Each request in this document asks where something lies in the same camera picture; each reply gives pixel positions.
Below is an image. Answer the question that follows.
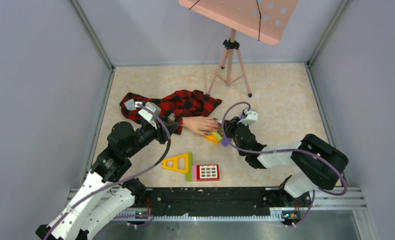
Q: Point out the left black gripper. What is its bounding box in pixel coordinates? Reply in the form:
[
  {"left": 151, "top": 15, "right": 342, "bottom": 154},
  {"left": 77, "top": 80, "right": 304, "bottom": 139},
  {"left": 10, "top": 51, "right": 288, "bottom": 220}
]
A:
[{"left": 125, "top": 115, "right": 180, "bottom": 158}]

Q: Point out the nail polish bottle grey cap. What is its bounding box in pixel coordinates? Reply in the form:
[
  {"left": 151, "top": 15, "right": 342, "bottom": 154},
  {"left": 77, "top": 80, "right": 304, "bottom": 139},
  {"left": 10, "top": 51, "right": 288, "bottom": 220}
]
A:
[{"left": 167, "top": 113, "right": 176, "bottom": 125}]

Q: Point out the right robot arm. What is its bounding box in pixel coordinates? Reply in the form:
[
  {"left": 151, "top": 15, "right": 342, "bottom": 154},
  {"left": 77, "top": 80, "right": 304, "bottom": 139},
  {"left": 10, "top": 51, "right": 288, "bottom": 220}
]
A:
[{"left": 221, "top": 117, "right": 349, "bottom": 206}]

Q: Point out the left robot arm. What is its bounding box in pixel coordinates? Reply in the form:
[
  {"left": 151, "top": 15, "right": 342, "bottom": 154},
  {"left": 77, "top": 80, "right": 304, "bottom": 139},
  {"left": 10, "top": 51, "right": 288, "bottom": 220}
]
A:
[{"left": 35, "top": 121, "right": 180, "bottom": 240}]

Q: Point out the mannequin hand with painted nails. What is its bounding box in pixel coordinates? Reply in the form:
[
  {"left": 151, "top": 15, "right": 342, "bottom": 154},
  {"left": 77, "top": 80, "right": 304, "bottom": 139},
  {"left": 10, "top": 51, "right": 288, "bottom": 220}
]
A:
[{"left": 182, "top": 116, "right": 221, "bottom": 136}]

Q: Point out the purple toy microphone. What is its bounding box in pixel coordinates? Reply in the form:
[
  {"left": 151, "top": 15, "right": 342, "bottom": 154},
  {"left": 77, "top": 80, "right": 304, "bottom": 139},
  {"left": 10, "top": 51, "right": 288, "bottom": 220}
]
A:
[{"left": 221, "top": 115, "right": 242, "bottom": 147}]

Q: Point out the red black plaid shirt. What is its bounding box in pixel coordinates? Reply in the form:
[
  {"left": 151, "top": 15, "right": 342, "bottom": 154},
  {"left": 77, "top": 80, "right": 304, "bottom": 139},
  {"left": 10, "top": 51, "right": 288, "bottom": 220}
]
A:
[{"left": 119, "top": 89, "right": 222, "bottom": 133}]

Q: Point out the yellow triangle toy piece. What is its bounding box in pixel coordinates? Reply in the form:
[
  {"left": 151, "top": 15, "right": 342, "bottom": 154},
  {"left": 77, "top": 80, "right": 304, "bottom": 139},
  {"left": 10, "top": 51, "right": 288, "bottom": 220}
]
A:
[{"left": 161, "top": 153, "right": 191, "bottom": 174}]

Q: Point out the green toy plate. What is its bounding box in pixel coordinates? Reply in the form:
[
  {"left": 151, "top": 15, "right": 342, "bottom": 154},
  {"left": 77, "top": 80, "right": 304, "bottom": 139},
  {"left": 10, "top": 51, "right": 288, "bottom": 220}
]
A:
[{"left": 186, "top": 151, "right": 193, "bottom": 182}]

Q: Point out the red window toy block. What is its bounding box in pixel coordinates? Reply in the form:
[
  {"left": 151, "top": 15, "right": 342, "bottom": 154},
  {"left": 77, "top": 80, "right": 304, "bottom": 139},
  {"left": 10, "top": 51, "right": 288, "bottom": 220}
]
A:
[{"left": 190, "top": 164, "right": 220, "bottom": 182}]

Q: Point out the pink music stand tripod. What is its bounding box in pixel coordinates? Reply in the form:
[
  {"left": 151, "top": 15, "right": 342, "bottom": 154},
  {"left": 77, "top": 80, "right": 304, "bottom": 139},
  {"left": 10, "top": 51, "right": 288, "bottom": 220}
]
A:
[{"left": 206, "top": 28, "right": 253, "bottom": 98}]

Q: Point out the pink perforated stand tray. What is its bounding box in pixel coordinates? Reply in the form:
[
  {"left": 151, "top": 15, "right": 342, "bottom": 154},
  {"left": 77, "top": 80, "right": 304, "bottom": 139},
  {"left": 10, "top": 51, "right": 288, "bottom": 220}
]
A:
[{"left": 178, "top": 0, "right": 299, "bottom": 45}]

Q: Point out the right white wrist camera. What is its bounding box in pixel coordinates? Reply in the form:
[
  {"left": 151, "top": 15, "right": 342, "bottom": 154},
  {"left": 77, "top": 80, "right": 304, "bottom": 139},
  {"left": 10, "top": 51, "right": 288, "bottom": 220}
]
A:
[{"left": 238, "top": 108, "right": 258, "bottom": 126}]

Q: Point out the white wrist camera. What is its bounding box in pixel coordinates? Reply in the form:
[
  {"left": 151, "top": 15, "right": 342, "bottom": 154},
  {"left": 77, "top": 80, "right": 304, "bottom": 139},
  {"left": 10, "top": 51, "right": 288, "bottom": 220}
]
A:
[
  {"left": 238, "top": 108, "right": 258, "bottom": 126},
  {"left": 134, "top": 101, "right": 161, "bottom": 130}
]

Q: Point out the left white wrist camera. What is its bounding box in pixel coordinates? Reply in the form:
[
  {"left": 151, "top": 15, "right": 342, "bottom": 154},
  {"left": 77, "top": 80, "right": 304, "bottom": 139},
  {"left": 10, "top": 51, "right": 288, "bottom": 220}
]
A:
[{"left": 134, "top": 101, "right": 161, "bottom": 130}]

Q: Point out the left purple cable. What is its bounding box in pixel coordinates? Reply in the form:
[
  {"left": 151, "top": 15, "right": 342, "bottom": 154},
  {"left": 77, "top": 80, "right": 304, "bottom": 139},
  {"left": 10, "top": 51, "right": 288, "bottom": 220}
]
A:
[{"left": 42, "top": 103, "right": 172, "bottom": 240}]

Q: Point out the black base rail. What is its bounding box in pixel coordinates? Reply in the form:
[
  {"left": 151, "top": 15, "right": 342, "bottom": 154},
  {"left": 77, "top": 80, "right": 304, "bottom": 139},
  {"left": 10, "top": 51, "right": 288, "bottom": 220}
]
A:
[{"left": 134, "top": 187, "right": 297, "bottom": 217}]

